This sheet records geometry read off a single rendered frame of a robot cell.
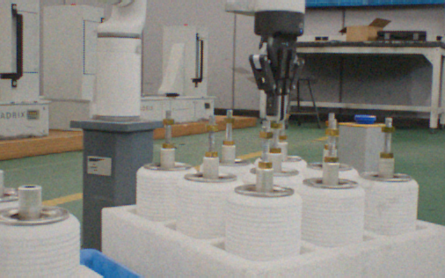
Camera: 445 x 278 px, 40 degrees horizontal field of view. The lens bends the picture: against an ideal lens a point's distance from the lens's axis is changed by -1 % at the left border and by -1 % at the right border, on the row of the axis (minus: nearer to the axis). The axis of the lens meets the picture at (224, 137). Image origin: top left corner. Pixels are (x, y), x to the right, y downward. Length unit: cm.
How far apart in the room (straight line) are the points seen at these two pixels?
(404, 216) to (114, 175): 60
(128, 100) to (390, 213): 61
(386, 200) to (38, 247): 51
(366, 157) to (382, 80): 498
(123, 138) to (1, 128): 185
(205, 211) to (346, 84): 542
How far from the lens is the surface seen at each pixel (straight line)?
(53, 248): 59
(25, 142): 306
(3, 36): 323
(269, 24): 89
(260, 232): 73
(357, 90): 617
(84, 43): 358
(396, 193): 90
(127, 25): 127
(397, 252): 86
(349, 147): 117
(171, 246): 82
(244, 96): 659
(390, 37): 551
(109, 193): 126
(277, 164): 92
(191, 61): 466
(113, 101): 127
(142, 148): 128
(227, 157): 101
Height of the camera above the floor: 39
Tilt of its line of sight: 5 degrees down
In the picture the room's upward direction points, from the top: 1 degrees clockwise
